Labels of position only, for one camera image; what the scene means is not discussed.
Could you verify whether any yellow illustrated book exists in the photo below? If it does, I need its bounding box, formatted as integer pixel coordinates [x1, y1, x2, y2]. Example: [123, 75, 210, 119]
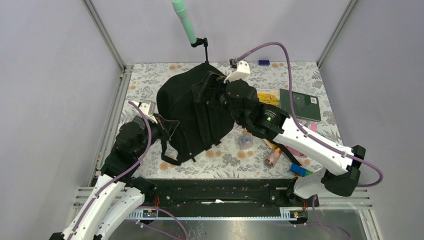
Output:
[256, 89, 280, 107]

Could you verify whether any small blue block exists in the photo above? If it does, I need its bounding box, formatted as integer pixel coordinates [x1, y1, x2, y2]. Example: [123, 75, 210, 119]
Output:
[258, 60, 270, 66]

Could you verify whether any clear box of clips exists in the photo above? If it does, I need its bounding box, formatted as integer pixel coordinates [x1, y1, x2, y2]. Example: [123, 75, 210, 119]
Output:
[238, 131, 254, 150]

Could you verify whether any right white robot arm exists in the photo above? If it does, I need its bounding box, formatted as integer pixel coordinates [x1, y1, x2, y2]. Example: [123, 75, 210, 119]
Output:
[191, 71, 365, 206]

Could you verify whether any dark green notebook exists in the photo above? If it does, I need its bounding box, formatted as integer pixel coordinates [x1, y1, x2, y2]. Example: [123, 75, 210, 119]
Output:
[279, 89, 322, 122]

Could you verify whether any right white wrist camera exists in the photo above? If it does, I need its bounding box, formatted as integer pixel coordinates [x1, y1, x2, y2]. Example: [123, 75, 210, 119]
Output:
[224, 60, 251, 83]

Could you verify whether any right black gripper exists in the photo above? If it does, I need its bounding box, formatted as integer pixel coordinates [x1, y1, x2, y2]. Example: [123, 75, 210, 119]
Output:
[190, 71, 245, 126]

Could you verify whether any pink pencil case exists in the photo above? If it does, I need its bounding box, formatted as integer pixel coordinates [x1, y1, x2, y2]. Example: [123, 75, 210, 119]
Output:
[285, 122, 318, 158]

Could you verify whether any purple cable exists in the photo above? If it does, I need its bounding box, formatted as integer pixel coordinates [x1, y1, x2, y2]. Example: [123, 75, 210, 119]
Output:
[235, 42, 384, 188]
[66, 100, 153, 240]

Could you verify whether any floral table mat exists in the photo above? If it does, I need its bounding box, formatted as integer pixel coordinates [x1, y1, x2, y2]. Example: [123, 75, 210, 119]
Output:
[119, 62, 344, 180]

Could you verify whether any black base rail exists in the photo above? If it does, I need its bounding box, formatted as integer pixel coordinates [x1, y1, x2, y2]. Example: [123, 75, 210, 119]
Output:
[92, 178, 321, 213]

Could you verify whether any pink glitter bottle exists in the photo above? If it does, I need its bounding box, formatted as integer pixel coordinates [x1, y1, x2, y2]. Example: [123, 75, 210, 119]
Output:
[264, 147, 282, 168]

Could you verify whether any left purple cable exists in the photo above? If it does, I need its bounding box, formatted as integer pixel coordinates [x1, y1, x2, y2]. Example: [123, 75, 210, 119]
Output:
[66, 100, 153, 240]

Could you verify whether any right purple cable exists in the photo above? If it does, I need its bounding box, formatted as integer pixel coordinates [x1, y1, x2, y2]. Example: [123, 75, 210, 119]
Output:
[235, 42, 384, 188]

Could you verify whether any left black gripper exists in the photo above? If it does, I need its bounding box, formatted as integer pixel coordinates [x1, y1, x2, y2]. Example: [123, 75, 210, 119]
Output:
[135, 112, 181, 158]

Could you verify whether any black student backpack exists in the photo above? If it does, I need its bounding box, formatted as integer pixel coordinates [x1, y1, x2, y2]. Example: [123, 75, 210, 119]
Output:
[156, 63, 235, 166]

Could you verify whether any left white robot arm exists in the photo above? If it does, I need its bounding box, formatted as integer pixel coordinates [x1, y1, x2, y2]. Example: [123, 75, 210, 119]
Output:
[50, 113, 170, 240]

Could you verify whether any green microphone on tripod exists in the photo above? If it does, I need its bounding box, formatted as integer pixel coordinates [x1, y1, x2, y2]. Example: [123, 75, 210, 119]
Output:
[171, 0, 209, 64]

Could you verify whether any colourful building brick bar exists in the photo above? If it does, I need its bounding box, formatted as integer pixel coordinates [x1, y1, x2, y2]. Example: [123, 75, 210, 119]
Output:
[289, 163, 313, 177]

